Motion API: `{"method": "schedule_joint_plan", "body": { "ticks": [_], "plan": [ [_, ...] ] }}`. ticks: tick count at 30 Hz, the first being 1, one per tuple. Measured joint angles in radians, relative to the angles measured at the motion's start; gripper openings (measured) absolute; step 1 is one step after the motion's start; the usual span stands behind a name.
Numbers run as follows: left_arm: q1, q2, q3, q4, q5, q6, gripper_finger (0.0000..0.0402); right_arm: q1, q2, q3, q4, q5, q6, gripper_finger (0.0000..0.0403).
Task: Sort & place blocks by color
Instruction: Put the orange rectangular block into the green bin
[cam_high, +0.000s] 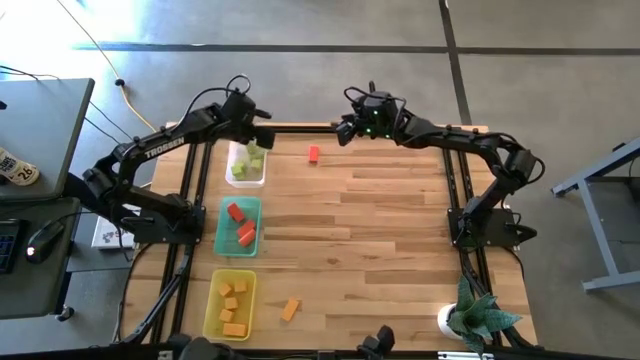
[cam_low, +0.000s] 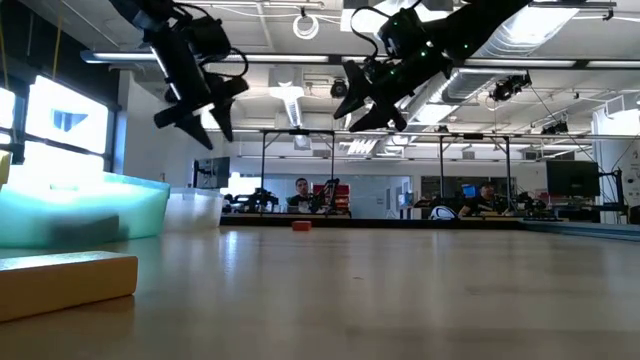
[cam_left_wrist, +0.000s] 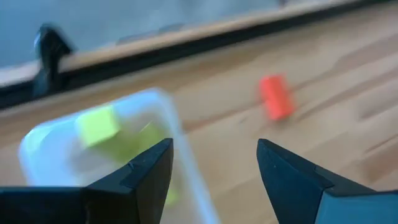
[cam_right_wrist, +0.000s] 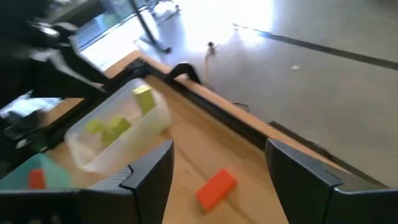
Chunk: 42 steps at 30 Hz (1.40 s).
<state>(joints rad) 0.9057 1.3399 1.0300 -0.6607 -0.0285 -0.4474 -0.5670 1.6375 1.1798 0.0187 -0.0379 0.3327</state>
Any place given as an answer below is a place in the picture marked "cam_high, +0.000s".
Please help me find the clear plastic bin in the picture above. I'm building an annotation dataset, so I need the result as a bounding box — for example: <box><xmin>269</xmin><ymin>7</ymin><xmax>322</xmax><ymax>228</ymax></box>
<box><xmin>224</xmin><ymin>132</ymin><xmax>269</xmax><ymax>190</ymax></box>

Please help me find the teal plastic bin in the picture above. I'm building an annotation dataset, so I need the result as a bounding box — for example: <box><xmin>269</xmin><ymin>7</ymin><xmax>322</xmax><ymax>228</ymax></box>
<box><xmin>214</xmin><ymin>195</ymin><xmax>264</xmax><ymax>259</ymax></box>

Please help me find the grey metal table frame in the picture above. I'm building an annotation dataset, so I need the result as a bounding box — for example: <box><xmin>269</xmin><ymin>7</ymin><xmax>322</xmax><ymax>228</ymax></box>
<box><xmin>551</xmin><ymin>135</ymin><xmax>640</xmax><ymax>294</ymax></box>

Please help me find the silver metal bracket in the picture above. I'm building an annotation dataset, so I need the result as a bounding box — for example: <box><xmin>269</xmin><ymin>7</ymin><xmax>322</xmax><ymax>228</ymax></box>
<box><xmin>437</xmin><ymin>351</ymin><xmax>495</xmax><ymax>360</ymax></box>

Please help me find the grey desk top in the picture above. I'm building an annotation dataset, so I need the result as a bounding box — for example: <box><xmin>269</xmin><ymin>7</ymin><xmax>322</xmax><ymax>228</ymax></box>
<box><xmin>0</xmin><ymin>77</ymin><xmax>96</xmax><ymax>202</ymax></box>

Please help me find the black computer mouse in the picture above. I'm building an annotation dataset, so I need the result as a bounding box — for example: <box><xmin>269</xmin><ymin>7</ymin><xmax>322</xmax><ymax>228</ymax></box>
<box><xmin>24</xmin><ymin>219</ymin><xmax>66</xmax><ymax>265</ymax></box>

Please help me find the yellow floor cable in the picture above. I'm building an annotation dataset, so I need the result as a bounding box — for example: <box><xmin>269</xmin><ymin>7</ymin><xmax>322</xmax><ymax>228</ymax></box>
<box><xmin>55</xmin><ymin>0</ymin><xmax>165</xmax><ymax>142</ymax></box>

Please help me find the black floor cable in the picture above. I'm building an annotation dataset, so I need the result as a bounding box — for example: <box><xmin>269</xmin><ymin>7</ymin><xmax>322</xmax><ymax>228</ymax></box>
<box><xmin>0</xmin><ymin>63</ymin><xmax>162</xmax><ymax>160</ymax></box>

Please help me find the white printed box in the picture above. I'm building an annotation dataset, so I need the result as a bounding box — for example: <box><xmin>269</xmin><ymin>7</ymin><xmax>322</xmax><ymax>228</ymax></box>
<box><xmin>91</xmin><ymin>202</ymin><xmax>136</xmax><ymax>250</ymax></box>

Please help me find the yellow plastic bin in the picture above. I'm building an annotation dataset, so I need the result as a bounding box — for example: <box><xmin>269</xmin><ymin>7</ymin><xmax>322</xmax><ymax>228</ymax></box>
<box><xmin>202</xmin><ymin>268</ymin><xmax>258</xmax><ymax>342</ymax></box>

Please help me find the dark desk top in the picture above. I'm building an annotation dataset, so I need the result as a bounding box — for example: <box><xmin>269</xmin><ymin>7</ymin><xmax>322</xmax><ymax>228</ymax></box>
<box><xmin>0</xmin><ymin>196</ymin><xmax>82</xmax><ymax>321</ymax></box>

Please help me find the snake plant in white pot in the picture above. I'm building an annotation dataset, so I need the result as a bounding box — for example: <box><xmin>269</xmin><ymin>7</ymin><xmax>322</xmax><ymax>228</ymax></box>
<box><xmin>436</xmin><ymin>273</ymin><xmax>523</xmax><ymax>357</ymax></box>

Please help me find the black aluminium table frame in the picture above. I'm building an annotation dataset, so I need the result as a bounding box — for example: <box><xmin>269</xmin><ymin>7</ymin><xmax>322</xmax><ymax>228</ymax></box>
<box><xmin>113</xmin><ymin>110</ymin><xmax>539</xmax><ymax>351</ymax></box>

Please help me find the black keyboard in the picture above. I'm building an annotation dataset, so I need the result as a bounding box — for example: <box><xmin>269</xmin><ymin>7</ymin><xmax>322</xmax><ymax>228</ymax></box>
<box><xmin>0</xmin><ymin>218</ymin><xmax>21</xmax><ymax>275</ymax></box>

